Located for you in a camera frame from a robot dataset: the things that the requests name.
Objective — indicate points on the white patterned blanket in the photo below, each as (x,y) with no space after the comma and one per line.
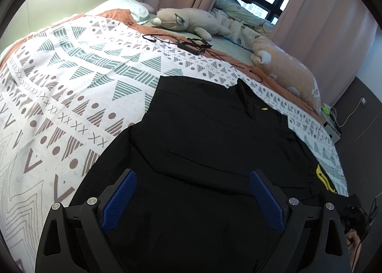
(74,82)

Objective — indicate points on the beige plush toy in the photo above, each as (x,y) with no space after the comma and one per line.
(197,20)

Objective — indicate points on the white pillow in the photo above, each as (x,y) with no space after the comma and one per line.
(131,5)

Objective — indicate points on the white box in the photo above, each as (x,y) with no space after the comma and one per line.
(332,131)

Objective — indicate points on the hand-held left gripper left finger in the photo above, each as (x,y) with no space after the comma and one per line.
(119,198)

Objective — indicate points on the peach plush pillow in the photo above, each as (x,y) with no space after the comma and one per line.
(286,64)

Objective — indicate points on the black shirt with yellow print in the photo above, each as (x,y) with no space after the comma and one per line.
(194,141)

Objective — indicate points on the light blue quilt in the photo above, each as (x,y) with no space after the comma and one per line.
(238,10)

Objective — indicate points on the person's right hand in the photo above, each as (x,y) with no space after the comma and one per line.
(353,246)

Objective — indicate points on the green item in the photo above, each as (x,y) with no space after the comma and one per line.
(325,109)

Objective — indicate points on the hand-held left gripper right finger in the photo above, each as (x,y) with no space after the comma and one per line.
(267,201)

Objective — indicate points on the pale green bed sheet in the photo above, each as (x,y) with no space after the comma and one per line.
(229,49)

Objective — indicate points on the wall outlet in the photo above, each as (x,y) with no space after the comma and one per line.
(363,101)

